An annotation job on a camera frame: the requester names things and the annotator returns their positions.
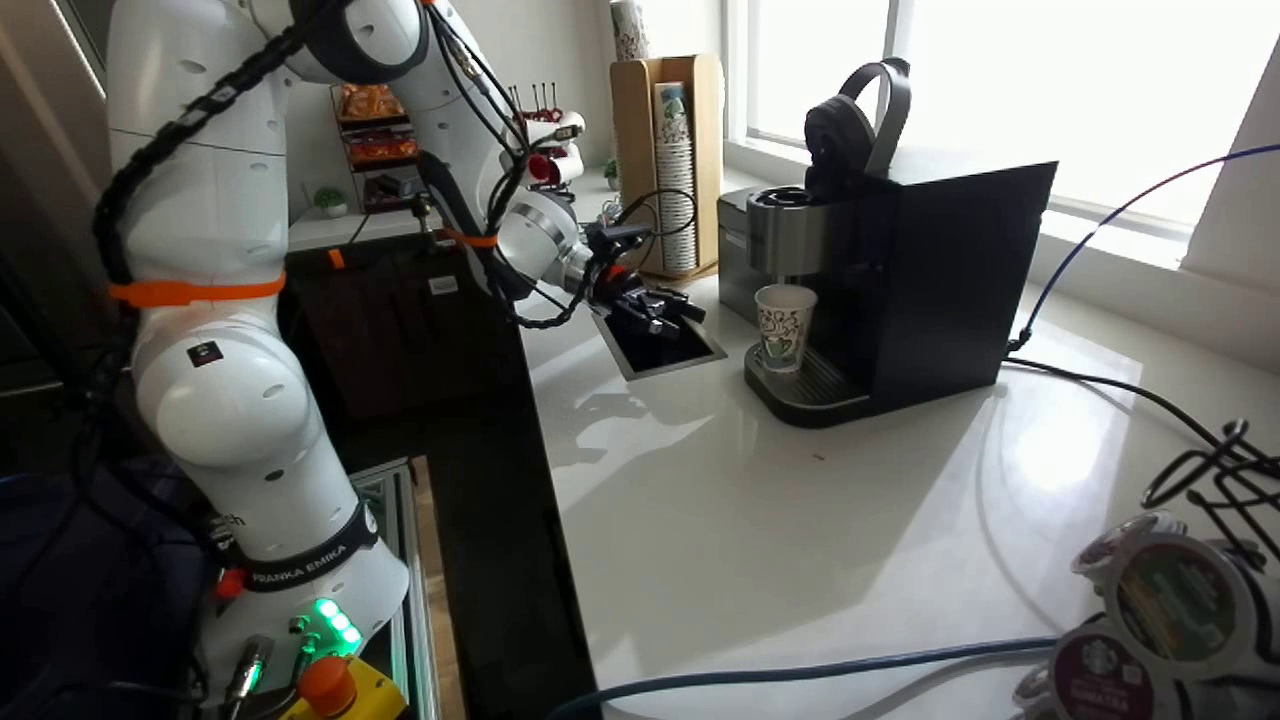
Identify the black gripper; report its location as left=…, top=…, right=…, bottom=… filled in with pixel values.
left=585, top=245, right=711, bottom=348

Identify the maroon lid coffee pod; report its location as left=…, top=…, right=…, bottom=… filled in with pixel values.
left=1048, top=629, right=1159, bottom=720

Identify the wooden cup dispenser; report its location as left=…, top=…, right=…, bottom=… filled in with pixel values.
left=607, top=53, right=728, bottom=281

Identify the yellow emergency stop box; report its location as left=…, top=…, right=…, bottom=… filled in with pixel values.
left=275, top=652, right=410, bottom=720

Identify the black wire pod carousel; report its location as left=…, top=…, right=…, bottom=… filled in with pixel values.
left=1010, top=416, right=1280, bottom=720

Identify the bright window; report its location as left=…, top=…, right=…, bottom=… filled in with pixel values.
left=722, top=0, right=1280, bottom=272

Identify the patterned paper coffee cup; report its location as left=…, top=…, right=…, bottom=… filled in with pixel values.
left=751, top=281, right=821, bottom=381

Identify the steel framed counter opening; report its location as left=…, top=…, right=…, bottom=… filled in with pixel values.
left=585, top=294, right=730, bottom=381

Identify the stainless steel bin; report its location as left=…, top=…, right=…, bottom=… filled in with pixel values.
left=711, top=183, right=833, bottom=320

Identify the black silver coffee maker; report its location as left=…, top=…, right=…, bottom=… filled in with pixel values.
left=741, top=53, right=1061, bottom=432

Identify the red white appliance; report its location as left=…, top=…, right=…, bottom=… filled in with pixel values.
left=512, top=82, right=592, bottom=191

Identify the black power cord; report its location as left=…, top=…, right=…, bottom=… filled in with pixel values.
left=1005, top=138, right=1280, bottom=360

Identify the blue cable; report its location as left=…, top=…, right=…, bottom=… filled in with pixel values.
left=549, top=635, right=1070, bottom=720

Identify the thin white cable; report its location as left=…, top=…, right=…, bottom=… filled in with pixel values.
left=969, top=391, right=1077, bottom=635

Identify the aluminium frame rail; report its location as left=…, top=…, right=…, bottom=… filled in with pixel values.
left=350, top=458, right=441, bottom=720

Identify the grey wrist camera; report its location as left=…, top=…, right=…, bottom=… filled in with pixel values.
left=589, top=220, right=659, bottom=261

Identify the green lid coffee pod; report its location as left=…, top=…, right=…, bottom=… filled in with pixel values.
left=1110, top=535, right=1264, bottom=671

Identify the stack of white paper cups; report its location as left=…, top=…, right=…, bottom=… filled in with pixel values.
left=650, top=77, right=698, bottom=277

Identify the shelf with orange snacks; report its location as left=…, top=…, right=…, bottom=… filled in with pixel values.
left=330, top=77, right=433, bottom=217

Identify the dark wooden cabinet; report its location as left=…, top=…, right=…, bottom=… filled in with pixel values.
left=275, top=232, right=527, bottom=453

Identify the green lit button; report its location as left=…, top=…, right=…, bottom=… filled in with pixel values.
left=290, top=597, right=366, bottom=663

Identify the black corrugated cable conduit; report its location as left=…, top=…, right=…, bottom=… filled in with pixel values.
left=86, top=0, right=350, bottom=294

